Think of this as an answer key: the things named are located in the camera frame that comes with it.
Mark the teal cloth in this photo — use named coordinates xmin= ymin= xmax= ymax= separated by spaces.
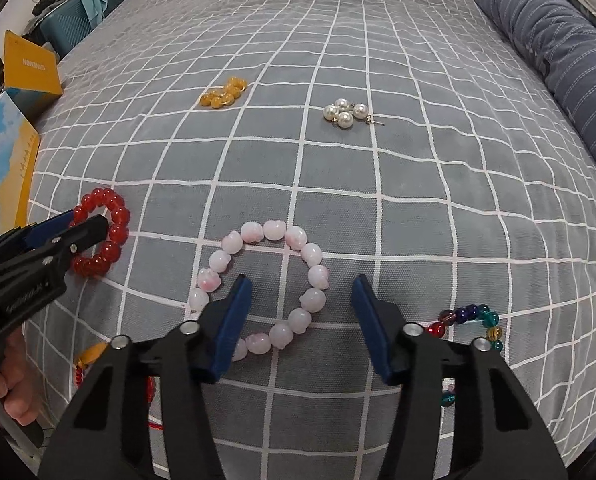
xmin=78 ymin=0 xmax=109 ymax=28

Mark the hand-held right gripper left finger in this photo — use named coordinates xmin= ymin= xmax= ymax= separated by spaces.
xmin=38 ymin=274 xmax=253 ymax=480

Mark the pink bead bracelet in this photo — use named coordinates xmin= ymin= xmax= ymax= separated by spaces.
xmin=188 ymin=220 xmax=331 ymax=363

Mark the grey checked bedsheet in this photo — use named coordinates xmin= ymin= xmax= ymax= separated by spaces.
xmin=25 ymin=0 xmax=596 ymax=463

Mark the sky print box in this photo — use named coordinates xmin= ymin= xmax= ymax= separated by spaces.
xmin=0 ymin=94 xmax=41 ymax=243

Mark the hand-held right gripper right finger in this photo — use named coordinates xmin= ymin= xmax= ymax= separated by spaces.
xmin=352 ymin=274 xmax=569 ymax=480

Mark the amber bead bracelet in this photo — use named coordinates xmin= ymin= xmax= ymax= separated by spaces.
xmin=199 ymin=76 xmax=249 ymax=109

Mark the person's left hand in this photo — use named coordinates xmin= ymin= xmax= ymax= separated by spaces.
xmin=0 ymin=330 xmax=42 ymax=426

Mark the white pearl earring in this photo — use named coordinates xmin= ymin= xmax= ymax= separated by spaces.
xmin=323 ymin=100 xmax=385 ymax=131

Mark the red bead bracelet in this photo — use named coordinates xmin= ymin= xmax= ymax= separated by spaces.
xmin=69 ymin=187 xmax=131 ymax=277

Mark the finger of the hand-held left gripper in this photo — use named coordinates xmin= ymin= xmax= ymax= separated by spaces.
xmin=42 ymin=215 xmax=112 ymax=268
xmin=0 ymin=209 xmax=82 ymax=253

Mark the multicolour glass bead bracelet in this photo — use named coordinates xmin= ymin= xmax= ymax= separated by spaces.
xmin=427 ymin=304 xmax=504 ymax=408

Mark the red cord bracelet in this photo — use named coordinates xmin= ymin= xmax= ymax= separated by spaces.
xmin=74 ymin=342 xmax=165 ymax=432

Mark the teal suitcase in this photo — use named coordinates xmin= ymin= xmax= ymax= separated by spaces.
xmin=40 ymin=0 xmax=109 ymax=58

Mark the blue striped pillow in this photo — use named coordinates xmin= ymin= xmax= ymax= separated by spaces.
xmin=472 ymin=0 xmax=596 ymax=176

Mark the yellow cardboard box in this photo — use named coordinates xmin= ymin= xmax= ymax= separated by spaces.
xmin=2 ymin=30 xmax=64 ymax=121

